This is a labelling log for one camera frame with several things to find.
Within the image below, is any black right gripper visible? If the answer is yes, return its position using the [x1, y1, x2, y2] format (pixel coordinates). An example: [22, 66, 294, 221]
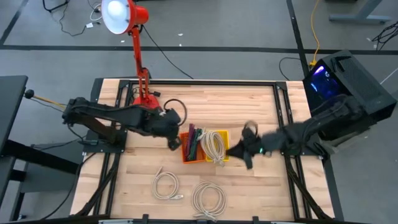
[226, 125, 273, 170]

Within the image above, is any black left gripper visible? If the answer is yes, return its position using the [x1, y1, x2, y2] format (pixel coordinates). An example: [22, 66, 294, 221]
[146, 108, 183, 152]

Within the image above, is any green braided USB cable bundle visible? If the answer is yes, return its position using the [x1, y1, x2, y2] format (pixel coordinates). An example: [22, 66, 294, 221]
[189, 128, 205, 161]

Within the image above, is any white USB cable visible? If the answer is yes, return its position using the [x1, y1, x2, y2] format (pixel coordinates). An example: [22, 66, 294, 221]
[205, 132, 227, 167]
[150, 166, 185, 201]
[199, 129, 225, 162]
[190, 180, 228, 223]

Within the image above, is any yellow plastic basket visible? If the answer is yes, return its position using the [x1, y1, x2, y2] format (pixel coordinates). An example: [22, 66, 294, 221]
[203, 129, 231, 163]

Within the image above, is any orange plastic basket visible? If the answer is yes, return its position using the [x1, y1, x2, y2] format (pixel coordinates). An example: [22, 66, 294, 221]
[179, 131, 206, 165]

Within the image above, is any black computer tower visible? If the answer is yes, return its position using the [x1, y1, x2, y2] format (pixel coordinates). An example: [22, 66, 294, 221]
[302, 49, 398, 141]

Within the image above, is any wooden stick with black knob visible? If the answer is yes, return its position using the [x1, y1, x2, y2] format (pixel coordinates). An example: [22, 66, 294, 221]
[24, 89, 68, 109]

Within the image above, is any red desk lamp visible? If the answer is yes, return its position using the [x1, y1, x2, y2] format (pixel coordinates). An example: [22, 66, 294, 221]
[101, 0, 161, 110]

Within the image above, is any black side desk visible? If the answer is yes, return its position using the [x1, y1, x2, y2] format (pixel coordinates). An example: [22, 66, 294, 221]
[0, 74, 85, 222]

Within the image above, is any grey desk base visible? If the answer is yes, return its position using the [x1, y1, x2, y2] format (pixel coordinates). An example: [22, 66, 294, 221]
[328, 0, 392, 24]

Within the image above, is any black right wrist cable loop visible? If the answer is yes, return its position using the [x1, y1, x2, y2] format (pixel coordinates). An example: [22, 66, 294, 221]
[243, 120, 259, 135]

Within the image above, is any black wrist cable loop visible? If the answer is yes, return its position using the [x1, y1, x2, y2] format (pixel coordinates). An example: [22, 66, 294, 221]
[164, 98, 188, 127]
[243, 120, 259, 135]

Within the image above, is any black left wrist cable loop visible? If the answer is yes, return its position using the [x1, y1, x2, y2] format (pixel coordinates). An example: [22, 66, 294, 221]
[164, 98, 188, 127]

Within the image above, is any black aluminium table frame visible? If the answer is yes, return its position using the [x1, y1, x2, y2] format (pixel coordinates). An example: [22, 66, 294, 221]
[70, 77, 346, 224]

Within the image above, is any black computer power cable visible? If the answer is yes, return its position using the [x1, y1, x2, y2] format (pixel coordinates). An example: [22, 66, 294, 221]
[278, 56, 308, 82]

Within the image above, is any black lamp power cord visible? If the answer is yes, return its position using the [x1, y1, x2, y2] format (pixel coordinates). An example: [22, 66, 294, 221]
[141, 24, 194, 80]

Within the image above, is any yellow extension cord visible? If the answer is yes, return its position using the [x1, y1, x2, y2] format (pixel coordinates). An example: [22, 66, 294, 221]
[308, 0, 322, 68]

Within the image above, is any white floor cable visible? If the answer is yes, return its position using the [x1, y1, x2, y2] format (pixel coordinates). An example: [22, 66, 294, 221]
[89, 2, 104, 23]

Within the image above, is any black floor cable bundle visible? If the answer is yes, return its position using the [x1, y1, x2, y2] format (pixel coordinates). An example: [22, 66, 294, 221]
[371, 21, 398, 52]

